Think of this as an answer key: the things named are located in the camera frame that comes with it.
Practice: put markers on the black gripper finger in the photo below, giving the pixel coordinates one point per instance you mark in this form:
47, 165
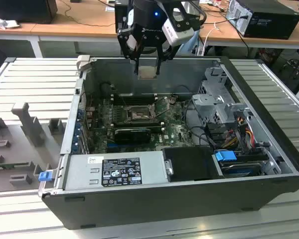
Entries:
165, 54
122, 37

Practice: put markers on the silver square CPU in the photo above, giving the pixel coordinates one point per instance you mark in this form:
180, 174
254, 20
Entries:
147, 71

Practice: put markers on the thin metal locking lever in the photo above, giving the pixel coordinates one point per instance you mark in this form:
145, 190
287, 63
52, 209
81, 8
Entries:
162, 112
124, 102

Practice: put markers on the black RAM slot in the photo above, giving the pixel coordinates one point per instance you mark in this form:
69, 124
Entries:
137, 125
134, 96
134, 102
137, 121

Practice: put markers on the CPU socket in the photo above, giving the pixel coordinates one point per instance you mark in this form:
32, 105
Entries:
139, 113

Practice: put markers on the blue expansion slot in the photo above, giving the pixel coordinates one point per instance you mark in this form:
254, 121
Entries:
110, 145

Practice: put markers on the small black computer tower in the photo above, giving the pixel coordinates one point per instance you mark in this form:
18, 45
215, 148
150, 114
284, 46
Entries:
119, 15

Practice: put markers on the grey case release latch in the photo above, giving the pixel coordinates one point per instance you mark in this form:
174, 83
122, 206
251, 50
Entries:
83, 62

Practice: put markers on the wooden desk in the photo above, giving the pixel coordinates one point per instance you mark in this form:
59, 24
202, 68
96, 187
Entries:
64, 27

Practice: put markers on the silver metal drive cage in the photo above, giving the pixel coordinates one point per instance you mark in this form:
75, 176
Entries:
209, 102

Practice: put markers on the green motherboard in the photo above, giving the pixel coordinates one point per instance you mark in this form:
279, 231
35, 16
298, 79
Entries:
174, 134

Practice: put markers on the black graphics card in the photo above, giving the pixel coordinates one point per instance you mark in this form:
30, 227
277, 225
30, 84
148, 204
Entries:
132, 136

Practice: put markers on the black drive connector block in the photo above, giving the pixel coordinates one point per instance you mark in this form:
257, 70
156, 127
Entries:
215, 132

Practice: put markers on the large black box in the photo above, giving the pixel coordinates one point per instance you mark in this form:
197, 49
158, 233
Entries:
22, 10

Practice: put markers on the black plastic air shroud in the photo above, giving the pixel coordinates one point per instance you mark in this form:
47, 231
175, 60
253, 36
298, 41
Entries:
189, 161

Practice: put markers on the black desktop computer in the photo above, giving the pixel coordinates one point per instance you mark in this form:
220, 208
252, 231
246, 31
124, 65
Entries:
271, 22

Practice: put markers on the crumpled white paper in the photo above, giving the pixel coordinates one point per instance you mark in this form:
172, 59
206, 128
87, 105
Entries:
5, 23

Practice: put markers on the blue disk carrier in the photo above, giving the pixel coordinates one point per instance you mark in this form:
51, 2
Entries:
225, 159

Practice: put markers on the small white sticker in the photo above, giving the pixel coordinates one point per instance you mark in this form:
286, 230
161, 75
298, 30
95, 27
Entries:
95, 159

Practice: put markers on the black power supply label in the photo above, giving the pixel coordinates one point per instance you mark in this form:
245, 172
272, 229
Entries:
120, 171

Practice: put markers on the hard disk drive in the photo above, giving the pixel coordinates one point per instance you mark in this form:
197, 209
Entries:
239, 170

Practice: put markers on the silver power supply unit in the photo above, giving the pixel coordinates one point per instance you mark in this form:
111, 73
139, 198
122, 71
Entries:
77, 174

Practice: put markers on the grey parts rack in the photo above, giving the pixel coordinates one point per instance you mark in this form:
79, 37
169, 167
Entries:
20, 149

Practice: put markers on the black open PC case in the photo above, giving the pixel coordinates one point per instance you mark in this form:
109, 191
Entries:
164, 206

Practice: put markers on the blue case latch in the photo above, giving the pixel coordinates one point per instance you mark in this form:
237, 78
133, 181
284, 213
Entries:
44, 176

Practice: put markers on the green RAM stick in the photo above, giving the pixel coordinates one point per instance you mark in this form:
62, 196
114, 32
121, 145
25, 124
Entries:
10, 166

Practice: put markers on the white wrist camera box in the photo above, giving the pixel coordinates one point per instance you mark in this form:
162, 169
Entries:
179, 30

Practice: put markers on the silver shroud bracket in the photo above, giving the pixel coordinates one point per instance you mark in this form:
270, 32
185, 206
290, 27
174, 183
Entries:
169, 168

